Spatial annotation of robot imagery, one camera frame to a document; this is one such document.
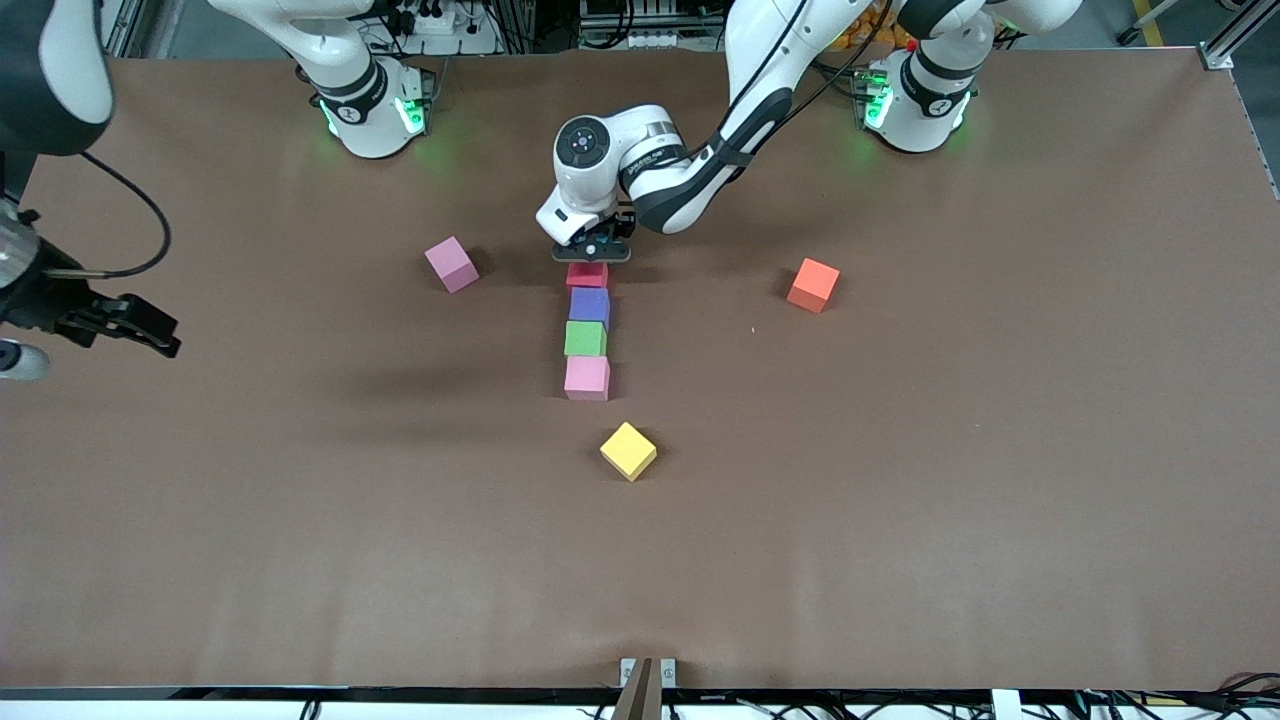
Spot purple foam cube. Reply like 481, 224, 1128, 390
568, 286, 612, 329

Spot light pink foam cube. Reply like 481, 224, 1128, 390
563, 355, 612, 402
424, 236, 480, 294

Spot yellow foam cube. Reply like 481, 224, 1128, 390
600, 422, 658, 482

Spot long white power strip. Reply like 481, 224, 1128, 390
578, 28, 683, 51

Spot orange foam cube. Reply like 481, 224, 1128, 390
787, 258, 841, 314

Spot white power strip with plugs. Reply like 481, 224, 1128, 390
408, 0, 458, 37

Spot large table cover sheet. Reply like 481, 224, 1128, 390
0, 48, 1280, 693

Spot bag of orange snacks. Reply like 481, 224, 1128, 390
838, 0, 919, 53

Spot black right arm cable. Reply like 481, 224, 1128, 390
42, 150, 173, 280

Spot aluminium frame rail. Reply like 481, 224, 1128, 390
100, 0, 151, 59

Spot small metal clamp bracket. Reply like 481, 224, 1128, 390
612, 656, 678, 720

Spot tangled black cables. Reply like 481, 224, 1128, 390
1075, 672, 1280, 720

